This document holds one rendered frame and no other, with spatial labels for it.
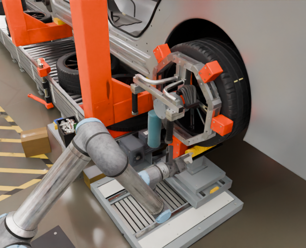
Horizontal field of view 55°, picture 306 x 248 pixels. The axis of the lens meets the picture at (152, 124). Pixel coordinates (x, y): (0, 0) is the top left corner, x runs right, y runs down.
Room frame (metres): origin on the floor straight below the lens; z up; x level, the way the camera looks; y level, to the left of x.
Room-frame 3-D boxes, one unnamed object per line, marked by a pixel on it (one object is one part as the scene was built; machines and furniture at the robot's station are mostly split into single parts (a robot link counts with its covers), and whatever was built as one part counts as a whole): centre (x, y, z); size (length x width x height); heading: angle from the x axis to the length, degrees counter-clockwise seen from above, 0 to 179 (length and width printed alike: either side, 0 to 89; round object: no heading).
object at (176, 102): (1.39, -0.14, 1.03); 0.19 x 0.18 x 0.11; 127
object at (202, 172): (1.65, -0.31, 0.32); 0.40 x 0.30 x 0.28; 37
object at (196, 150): (1.51, -0.33, 0.51); 0.29 x 0.06 x 0.06; 127
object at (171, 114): (1.29, -0.12, 0.93); 0.09 x 0.05 x 0.05; 127
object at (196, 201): (1.65, -0.31, 0.13); 0.50 x 0.36 x 0.10; 37
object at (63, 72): (2.90, 0.70, 0.39); 0.66 x 0.66 x 0.24
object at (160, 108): (1.50, -0.12, 0.85); 0.21 x 0.14 x 0.14; 127
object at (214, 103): (1.55, -0.18, 0.85); 0.54 x 0.07 x 0.54; 37
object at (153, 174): (1.11, 0.01, 0.62); 0.12 x 0.09 x 0.10; 127
